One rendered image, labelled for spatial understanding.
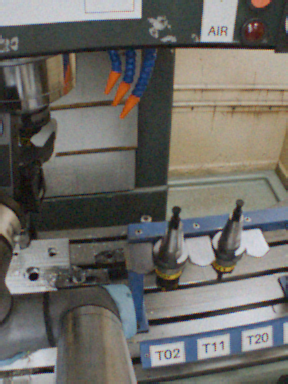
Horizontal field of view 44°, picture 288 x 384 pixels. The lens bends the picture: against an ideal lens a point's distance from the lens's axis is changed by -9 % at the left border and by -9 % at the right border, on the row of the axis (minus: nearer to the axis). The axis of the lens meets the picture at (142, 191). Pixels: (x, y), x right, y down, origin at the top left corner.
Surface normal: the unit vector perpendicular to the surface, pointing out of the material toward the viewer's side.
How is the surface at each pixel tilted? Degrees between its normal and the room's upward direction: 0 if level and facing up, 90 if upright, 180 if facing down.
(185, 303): 0
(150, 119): 90
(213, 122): 90
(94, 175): 91
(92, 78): 90
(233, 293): 0
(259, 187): 0
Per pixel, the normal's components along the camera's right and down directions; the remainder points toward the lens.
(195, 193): 0.02, -0.75
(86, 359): -0.18, -0.97
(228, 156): 0.15, 0.66
